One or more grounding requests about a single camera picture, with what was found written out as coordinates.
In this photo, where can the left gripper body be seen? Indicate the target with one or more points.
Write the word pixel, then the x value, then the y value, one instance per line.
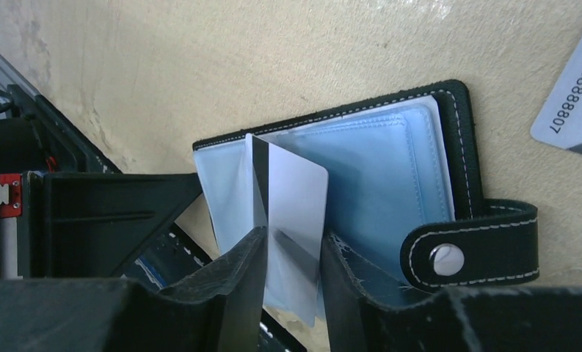
pixel 15 242

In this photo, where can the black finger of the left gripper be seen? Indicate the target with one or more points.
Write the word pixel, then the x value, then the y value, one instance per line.
pixel 94 225

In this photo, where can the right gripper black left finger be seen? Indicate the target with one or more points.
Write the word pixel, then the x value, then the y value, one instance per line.
pixel 217 308

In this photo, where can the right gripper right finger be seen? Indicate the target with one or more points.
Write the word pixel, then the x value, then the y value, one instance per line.
pixel 368 310

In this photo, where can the grey card black stripe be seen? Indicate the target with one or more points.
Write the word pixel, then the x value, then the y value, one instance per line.
pixel 290 196

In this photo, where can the black leather card holder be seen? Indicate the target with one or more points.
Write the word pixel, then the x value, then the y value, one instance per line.
pixel 404 188

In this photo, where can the single white blue card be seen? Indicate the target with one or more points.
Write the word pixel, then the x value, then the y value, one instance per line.
pixel 559 122

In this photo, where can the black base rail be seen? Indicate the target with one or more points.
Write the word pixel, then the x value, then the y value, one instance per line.
pixel 36 138

